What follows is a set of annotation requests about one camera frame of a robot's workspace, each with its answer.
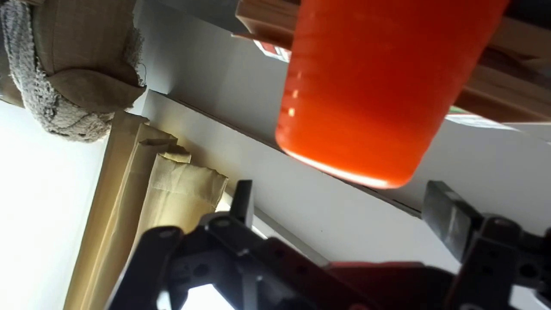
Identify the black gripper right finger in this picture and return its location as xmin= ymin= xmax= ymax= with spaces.
xmin=420 ymin=180 xmax=551 ymax=310

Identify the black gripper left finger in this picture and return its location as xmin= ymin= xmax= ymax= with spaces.
xmin=106 ymin=180 xmax=277 ymax=310

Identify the orange plastic cup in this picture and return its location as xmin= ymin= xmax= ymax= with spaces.
xmin=273 ymin=0 xmax=511 ymax=192

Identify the gold curtain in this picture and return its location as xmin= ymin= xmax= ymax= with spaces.
xmin=61 ymin=111 xmax=234 ymax=310

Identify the bright window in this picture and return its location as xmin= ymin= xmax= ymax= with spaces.
xmin=0 ymin=101 xmax=110 ymax=310

